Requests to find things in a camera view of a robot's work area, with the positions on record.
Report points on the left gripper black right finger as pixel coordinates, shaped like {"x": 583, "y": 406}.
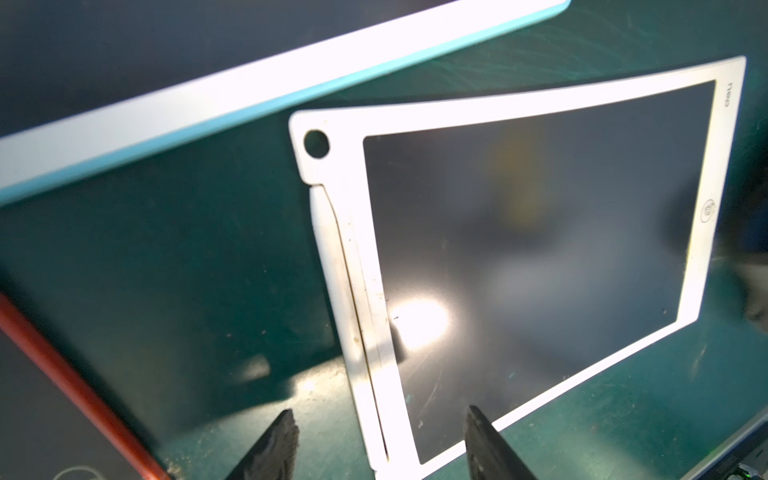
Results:
{"x": 489, "y": 456}

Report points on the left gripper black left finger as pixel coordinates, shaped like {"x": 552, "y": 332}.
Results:
{"x": 274, "y": 454}

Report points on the white framed drawing tablet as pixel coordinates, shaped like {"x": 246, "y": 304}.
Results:
{"x": 504, "y": 249}

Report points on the grey blue wiping cloth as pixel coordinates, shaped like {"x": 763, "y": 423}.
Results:
{"x": 746, "y": 247}

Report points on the red framed drawing tablet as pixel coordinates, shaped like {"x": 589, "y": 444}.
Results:
{"x": 53, "y": 425}

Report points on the white tablet stylus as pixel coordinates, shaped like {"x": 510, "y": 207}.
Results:
{"x": 334, "y": 265}

